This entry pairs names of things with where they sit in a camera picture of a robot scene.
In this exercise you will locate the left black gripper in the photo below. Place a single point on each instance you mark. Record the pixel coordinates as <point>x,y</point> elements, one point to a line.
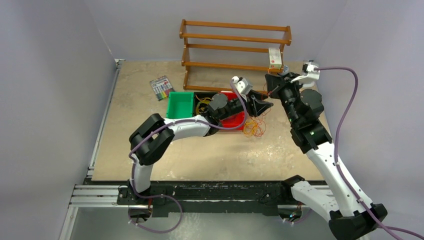
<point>255,107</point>

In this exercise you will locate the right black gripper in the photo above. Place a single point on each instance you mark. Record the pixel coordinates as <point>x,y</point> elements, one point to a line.
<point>273,82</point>

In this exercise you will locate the red plastic bin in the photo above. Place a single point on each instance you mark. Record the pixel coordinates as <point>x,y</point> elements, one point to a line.
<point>234,120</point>

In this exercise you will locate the black plastic bin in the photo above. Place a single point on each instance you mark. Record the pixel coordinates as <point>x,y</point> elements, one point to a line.
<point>200,102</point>

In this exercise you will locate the green plastic bin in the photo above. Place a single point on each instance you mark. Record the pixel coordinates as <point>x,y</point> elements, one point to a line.
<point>180,105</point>

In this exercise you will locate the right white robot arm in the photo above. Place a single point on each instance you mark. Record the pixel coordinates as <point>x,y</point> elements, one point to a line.
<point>350,213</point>

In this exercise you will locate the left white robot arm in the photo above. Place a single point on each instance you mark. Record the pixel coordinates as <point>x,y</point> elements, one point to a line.
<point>153,137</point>

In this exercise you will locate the white red carton box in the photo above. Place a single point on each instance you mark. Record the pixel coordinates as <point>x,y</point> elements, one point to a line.
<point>275,58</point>

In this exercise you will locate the wooden two-tier shelf rack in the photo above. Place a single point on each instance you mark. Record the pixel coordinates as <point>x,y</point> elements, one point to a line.
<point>234,46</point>

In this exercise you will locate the pack of coloured markers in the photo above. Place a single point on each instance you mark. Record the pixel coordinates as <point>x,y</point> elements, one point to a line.
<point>161,87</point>

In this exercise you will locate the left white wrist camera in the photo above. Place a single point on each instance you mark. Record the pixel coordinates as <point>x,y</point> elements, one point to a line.
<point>242,86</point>

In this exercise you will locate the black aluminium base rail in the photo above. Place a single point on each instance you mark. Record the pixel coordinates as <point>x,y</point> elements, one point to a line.
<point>266,197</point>

